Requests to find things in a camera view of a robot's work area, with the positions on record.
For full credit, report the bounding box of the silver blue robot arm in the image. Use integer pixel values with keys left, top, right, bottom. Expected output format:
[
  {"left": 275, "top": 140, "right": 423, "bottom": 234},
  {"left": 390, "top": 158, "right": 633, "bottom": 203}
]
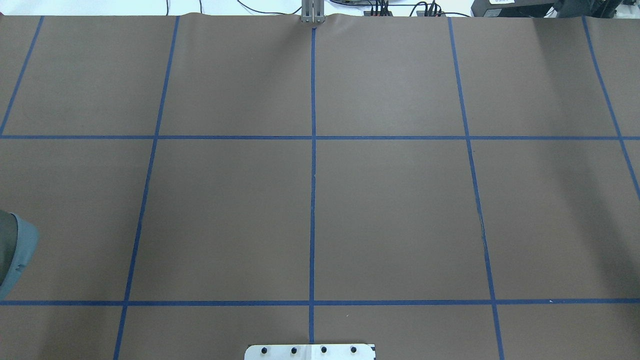
[{"left": 0, "top": 210, "right": 40, "bottom": 301}]

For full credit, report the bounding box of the brown paper table cover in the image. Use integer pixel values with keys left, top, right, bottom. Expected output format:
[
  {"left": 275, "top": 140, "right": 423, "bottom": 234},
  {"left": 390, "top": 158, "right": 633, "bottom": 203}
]
[{"left": 1, "top": 13, "right": 639, "bottom": 360}]

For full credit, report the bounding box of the black power adapter box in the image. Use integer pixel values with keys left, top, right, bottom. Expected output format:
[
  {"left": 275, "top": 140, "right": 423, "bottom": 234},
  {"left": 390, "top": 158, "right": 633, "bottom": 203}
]
[{"left": 470, "top": 0, "right": 556, "bottom": 18}]

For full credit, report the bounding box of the aluminium frame post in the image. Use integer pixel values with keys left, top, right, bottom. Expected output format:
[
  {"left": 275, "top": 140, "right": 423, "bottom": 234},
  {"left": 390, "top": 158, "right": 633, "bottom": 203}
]
[{"left": 300, "top": 0, "right": 326, "bottom": 24}]

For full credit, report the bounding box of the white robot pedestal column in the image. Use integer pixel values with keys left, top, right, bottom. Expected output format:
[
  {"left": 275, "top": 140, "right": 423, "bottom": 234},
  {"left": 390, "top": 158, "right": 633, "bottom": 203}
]
[{"left": 244, "top": 343, "right": 377, "bottom": 360}]

